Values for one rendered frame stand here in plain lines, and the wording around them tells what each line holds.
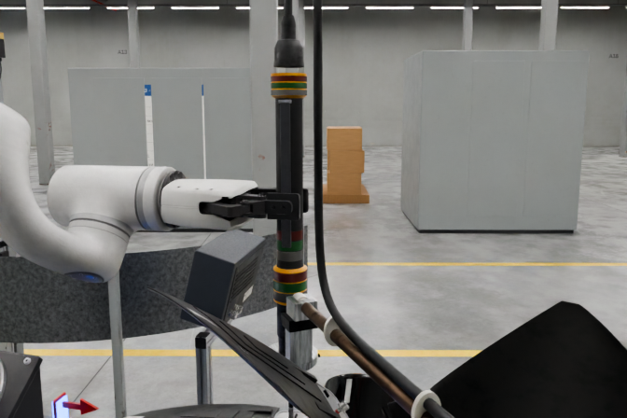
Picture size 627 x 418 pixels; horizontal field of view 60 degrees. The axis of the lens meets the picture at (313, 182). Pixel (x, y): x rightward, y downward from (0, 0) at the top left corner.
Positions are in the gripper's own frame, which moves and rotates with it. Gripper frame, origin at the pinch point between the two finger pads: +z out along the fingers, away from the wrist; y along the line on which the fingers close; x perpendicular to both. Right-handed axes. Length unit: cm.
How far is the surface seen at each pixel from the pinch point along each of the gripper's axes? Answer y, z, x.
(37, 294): -135, -152, -71
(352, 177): -805, -107, -107
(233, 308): -65, -32, -41
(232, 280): -58, -30, -31
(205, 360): -52, -35, -49
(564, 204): -649, 181, -114
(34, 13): -879, -735, 188
